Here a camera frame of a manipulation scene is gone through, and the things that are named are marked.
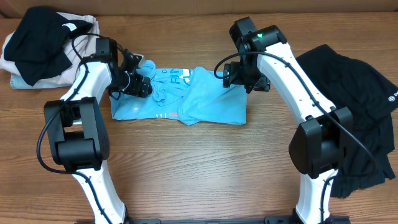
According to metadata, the light blue printed t-shirt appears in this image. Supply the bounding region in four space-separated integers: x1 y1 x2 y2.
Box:
110 60 247 126

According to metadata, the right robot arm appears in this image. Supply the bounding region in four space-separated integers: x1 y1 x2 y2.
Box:
221 17 353 223

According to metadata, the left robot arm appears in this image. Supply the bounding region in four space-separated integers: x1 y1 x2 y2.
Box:
44 50 152 223

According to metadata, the folded beige garment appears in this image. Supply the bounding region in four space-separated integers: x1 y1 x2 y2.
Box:
1 12 100 81

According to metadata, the black t-shirt with logo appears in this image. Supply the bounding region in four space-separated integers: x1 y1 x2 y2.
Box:
296 45 397 198

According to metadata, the folded black garment on pile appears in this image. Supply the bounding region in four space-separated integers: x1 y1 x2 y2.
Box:
3 6 93 86

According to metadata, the folded light denim garment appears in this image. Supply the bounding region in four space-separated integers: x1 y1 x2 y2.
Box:
10 73 74 90

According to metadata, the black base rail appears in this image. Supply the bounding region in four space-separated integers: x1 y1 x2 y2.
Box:
127 216 298 224

